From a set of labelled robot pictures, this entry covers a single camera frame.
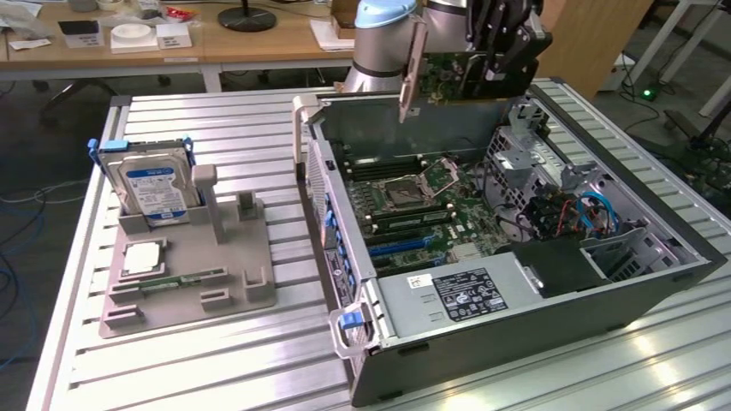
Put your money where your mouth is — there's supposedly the white desk frame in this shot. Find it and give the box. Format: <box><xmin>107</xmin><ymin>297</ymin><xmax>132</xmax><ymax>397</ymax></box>
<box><xmin>619</xmin><ymin>0</ymin><xmax>731</xmax><ymax>117</ymax></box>

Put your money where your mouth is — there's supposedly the perforated metal disk bay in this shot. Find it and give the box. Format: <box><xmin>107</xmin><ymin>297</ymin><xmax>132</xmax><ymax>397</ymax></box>
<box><xmin>488</xmin><ymin>100</ymin><xmax>578</xmax><ymax>185</ymax></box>

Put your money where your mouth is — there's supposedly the wooden desk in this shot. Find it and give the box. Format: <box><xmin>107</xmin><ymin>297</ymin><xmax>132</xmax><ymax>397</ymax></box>
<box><xmin>0</xmin><ymin>0</ymin><xmax>367</xmax><ymax>93</ymax></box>

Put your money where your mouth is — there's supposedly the green motherboard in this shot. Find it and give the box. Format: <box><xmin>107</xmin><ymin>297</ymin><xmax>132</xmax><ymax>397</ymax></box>
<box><xmin>340</xmin><ymin>145</ymin><xmax>519</xmax><ymax>279</ymax></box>

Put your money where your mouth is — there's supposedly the black round lamp base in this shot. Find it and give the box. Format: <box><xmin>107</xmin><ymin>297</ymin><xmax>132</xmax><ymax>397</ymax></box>
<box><xmin>216</xmin><ymin>0</ymin><xmax>280</xmax><ymax>33</ymax></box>

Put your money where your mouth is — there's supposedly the blue wire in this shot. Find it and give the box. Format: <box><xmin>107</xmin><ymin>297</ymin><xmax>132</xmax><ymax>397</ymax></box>
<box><xmin>574</xmin><ymin>191</ymin><xmax>623</xmax><ymax>239</ymax></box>

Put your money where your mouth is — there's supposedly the black plastic shroud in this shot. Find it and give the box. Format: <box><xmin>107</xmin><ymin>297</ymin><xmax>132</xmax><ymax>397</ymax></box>
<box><xmin>512</xmin><ymin>237</ymin><xmax>608</xmax><ymax>299</ymax></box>

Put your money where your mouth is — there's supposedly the red packet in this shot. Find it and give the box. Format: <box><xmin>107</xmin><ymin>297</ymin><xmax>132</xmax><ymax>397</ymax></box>
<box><xmin>163</xmin><ymin>6</ymin><xmax>200</xmax><ymax>23</ymax></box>

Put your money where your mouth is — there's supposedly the cardboard box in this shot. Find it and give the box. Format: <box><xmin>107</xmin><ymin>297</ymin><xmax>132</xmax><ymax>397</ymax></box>
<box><xmin>330</xmin><ymin>0</ymin><xmax>362</xmax><ymax>30</ymax></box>

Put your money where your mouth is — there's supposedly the metal socket cover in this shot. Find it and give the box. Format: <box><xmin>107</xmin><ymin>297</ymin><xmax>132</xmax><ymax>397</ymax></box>
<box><xmin>419</xmin><ymin>157</ymin><xmax>462</xmax><ymax>186</ymax></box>

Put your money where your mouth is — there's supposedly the clear plastic bag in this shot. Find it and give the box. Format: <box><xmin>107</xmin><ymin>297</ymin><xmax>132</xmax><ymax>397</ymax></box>
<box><xmin>0</xmin><ymin>3</ymin><xmax>56</xmax><ymax>39</ymax></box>

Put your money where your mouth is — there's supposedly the grey parts rack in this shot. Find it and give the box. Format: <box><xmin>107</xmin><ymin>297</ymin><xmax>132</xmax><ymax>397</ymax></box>
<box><xmin>97</xmin><ymin>164</ymin><xmax>280</xmax><ymax>339</ymax></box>

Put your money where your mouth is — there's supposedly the silver power supply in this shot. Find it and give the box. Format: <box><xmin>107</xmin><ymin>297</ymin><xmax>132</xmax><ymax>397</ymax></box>
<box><xmin>374</xmin><ymin>252</ymin><xmax>544</xmax><ymax>339</ymax></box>

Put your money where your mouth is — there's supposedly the CPU socket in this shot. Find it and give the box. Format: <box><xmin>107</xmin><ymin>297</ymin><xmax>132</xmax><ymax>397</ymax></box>
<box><xmin>379</xmin><ymin>177</ymin><xmax>427</xmax><ymax>206</ymax></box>

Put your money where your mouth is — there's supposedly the blue expansion slot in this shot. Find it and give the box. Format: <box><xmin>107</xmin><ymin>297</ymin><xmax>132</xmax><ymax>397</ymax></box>
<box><xmin>370</xmin><ymin>240</ymin><xmax>434</xmax><ymax>260</ymax></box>

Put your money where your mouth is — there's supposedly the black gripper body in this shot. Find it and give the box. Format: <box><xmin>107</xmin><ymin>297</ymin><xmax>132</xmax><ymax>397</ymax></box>
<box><xmin>494</xmin><ymin>0</ymin><xmax>544</xmax><ymax>27</ymax></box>

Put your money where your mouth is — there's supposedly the dark RAM stick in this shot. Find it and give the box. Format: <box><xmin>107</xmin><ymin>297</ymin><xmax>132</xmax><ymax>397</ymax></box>
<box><xmin>374</xmin><ymin>212</ymin><xmax>458</xmax><ymax>235</ymax></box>

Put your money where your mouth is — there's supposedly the stack of papers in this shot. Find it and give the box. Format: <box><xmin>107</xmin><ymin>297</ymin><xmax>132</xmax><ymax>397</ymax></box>
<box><xmin>310</xmin><ymin>19</ymin><xmax>356</xmax><ymax>52</ymax></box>

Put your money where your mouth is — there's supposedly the hard disk with blue caddy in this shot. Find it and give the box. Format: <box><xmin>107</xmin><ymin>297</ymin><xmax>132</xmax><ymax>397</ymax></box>
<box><xmin>84</xmin><ymin>136</ymin><xmax>199</xmax><ymax>228</ymax></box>

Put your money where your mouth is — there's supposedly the green RAM stick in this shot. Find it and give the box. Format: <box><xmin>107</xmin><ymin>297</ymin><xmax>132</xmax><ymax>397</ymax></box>
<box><xmin>133</xmin><ymin>273</ymin><xmax>222</xmax><ymax>293</ymax></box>

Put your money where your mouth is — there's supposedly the grey metal disk bay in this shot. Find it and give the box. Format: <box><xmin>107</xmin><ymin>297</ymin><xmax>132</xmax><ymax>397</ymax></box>
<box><xmin>579</xmin><ymin>225</ymin><xmax>684</xmax><ymax>286</ymax></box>

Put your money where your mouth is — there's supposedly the green graphics card with bracket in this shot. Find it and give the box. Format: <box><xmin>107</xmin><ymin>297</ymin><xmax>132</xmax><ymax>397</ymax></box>
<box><xmin>396</xmin><ymin>19</ymin><xmax>542</xmax><ymax>125</ymax></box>

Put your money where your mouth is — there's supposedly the white round holder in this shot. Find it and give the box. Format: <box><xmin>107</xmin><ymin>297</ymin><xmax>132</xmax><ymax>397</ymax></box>
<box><xmin>109</xmin><ymin>23</ymin><xmax>160</xmax><ymax>56</ymax></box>

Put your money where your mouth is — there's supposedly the black RAM slot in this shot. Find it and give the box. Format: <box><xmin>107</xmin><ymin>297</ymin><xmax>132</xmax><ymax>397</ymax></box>
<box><xmin>370</xmin><ymin>207</ymin><xmax>455</xmax><ymax>220</ymax></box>
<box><xmin>368</xmin><ymin>204</ymin><xmax>452</xmax><ymax>217</ymax></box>
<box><xmin>350</xmin><ymin>164</ymin><xmax>426</xmax><ymax>174</ymax></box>
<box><xmin>351</xmin><ymin>168</ymin><xmax>427</xmax><ymax>179</ymax></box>
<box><xmin>348</xmin><ymin>159</ymin><xmax>426</xmax><ymax>170</ymax></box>
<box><xmin>347</xmin><ymin>155</ymin><xmax>424</xmax><ymax>165</ymax></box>
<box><xmin>371</xmin><ymin>210</ymin><xmax>458</xmax><ymax>223</ymax></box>

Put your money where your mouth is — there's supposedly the open grey PC case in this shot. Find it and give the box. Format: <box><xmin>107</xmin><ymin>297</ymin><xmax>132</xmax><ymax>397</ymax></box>
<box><xmin>290</xmin><ymin>83</ymin><xmax>730</xmax><ymax>408</ymax></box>

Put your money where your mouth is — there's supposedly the black and white box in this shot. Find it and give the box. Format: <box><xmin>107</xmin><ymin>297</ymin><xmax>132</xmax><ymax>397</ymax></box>
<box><xmin>56</xmin><ymin>19</ymin><xmax>107</xmax><ymax>49</ymax></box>

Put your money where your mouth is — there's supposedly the silver chipset heatsink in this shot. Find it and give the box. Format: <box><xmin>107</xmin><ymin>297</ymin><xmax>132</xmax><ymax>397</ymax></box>
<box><xmin>450</xmin><ymin>244</ymin><xmax>482</xmax><ymax>263</ymax></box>

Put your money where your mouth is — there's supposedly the silver CPU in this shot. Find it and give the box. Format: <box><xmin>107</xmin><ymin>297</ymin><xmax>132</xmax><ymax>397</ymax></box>
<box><xmin>123</xmin><ymin>243</ymin><xmax>165</xmax><ymax>274</ymax></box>

